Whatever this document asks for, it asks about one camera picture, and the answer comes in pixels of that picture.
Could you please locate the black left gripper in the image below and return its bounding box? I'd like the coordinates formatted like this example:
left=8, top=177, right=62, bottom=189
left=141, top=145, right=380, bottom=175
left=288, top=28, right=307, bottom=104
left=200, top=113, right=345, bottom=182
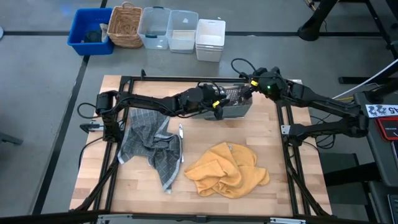
left=183, top=82, right=233, bottom=121

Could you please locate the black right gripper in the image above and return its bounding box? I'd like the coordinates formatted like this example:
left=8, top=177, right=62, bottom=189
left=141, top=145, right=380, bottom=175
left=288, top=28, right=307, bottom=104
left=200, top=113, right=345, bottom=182
left=241, top=66, right=289, bottom=106

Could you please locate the yellow terry towel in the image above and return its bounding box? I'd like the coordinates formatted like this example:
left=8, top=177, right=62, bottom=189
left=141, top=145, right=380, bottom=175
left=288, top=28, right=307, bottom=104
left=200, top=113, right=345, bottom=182
left=183, top=142, right=271, bottom=199

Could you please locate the grey checked dish towel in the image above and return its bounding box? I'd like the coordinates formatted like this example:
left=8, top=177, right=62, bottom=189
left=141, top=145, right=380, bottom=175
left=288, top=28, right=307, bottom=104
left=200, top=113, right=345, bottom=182
left=117, top=108, right=183, bottom=194

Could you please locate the grey plastic silverware caddy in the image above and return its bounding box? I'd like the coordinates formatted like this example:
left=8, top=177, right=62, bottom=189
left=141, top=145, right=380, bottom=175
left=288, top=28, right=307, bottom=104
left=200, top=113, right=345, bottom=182
left=194, top=82, right=254, bottom=121

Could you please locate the white plastic bin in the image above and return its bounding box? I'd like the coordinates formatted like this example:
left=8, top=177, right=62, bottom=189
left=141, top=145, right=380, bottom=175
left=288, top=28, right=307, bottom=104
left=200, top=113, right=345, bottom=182
left=195, top=19, right=226, bottom=62

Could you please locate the clear plastic bin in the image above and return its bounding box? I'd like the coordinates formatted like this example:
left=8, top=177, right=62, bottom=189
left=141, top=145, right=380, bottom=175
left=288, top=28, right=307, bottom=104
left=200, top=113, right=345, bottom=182
left=166, top=9, right=199, bottom=54

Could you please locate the black stand leg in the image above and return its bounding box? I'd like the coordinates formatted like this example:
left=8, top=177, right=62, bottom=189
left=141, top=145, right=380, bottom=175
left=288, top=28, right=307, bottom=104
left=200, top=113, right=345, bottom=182
left=297, top=0, right=339, bottom=42

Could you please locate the clear bin with blue latch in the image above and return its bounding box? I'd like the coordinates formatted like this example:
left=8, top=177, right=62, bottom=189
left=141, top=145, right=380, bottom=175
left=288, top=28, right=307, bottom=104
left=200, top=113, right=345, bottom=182
left=137, top=6, right=172, bottom=50

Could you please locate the wicker basket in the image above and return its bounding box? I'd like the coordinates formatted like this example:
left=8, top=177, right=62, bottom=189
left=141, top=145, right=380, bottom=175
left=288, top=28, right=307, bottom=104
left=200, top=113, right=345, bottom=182
left=106, top=1, right=144, bottom=49

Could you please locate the white number label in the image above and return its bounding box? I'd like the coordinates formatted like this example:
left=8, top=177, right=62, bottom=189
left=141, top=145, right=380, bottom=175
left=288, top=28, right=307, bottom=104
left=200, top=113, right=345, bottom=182
left=365, top=104, right=398, bottom=118

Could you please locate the red-rimmed device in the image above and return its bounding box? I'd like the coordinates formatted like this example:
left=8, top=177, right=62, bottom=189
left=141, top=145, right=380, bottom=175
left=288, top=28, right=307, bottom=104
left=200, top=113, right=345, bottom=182
left=374, top=116, right=398, bottom=141

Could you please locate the dark grey console cart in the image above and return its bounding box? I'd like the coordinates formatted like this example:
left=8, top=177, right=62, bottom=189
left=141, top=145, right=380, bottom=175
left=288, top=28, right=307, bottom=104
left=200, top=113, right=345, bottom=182
left=353, top=79, right=398, bottom=224

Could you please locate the dark cloth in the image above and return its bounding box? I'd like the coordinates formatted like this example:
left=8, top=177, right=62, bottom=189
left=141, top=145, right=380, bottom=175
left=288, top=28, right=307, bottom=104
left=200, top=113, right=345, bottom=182
left=83, top=29, right=103, bottom=44

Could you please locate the blue plastic bin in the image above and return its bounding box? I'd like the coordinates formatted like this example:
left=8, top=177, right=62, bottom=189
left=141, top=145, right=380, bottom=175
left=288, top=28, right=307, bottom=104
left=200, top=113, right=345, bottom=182
left=67, top=7, right=115, bottom=56

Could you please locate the grey floor foot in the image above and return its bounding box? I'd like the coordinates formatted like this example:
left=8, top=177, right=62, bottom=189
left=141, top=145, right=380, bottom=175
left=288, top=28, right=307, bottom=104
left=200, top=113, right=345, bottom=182
left=0, top=132, right=24, bottom=146

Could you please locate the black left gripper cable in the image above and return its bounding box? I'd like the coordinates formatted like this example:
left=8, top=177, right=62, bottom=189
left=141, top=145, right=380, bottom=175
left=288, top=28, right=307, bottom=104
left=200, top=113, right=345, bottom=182
left=197, top=80, right=225, bottom=96

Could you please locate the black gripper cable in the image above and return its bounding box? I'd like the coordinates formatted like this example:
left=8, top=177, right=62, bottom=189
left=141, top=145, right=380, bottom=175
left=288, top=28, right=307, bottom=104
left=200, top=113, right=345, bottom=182
left=230, top=57, right=259, bottom=79
left=197, top=80, right=225, bottom=96

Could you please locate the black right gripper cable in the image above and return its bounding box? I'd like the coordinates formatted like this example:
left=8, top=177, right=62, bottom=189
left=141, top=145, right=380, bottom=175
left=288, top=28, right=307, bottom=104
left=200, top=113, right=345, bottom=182
left=230, top=57, right=259, bottom=79

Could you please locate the black floor frame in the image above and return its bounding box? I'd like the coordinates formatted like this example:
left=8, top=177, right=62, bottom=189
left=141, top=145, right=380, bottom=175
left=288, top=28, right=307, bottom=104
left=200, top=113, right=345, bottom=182
left=337, top=0, right=398, bottom=85

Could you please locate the white cable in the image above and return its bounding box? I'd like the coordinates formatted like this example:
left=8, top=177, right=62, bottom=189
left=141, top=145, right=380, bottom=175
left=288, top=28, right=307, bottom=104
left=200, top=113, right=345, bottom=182
left=331, top=58, right=398, bottom=100

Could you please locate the silver metal bracket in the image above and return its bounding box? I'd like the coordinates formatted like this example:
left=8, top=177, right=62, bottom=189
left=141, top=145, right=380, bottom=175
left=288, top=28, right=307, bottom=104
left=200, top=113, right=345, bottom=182
left=269, top=217, right=307, bottom=224
left=96, top=213, right=135, bottom=224

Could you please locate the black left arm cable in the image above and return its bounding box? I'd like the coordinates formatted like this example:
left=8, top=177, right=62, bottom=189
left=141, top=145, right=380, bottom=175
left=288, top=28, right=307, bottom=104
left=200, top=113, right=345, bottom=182
left=77, top=136, right=106, bottom=170

